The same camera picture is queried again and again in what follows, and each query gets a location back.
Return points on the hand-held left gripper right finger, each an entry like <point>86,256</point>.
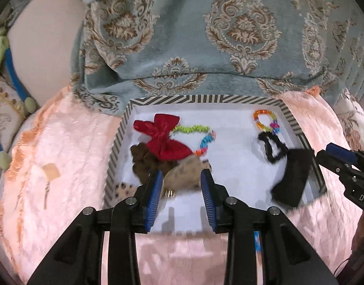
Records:
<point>208,202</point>

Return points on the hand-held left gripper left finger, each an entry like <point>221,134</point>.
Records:
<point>153,202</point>

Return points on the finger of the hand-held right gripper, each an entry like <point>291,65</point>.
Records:
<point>330,161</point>
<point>341,152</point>

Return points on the beige dotted hair bow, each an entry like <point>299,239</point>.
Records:
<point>184,173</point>

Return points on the brown scrunchie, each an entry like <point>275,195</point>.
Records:
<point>143,163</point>

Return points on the striped box with white inside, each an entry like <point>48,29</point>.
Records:
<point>238,160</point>

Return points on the red hair bow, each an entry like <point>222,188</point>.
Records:
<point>164,145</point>

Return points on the black scrunchie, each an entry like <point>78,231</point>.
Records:
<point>269,149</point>

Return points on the person's right forearm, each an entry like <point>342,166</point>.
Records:
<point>363,243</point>

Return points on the cream floral blanket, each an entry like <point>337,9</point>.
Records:
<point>354,124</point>

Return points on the pink textured bedspread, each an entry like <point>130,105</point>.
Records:
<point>66,154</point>

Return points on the blue patterned cushion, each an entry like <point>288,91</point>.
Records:
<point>214,35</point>

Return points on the cream embroidered cushion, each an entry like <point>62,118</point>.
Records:
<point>6,118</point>

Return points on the white pillow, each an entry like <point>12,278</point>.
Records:
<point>45,50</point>

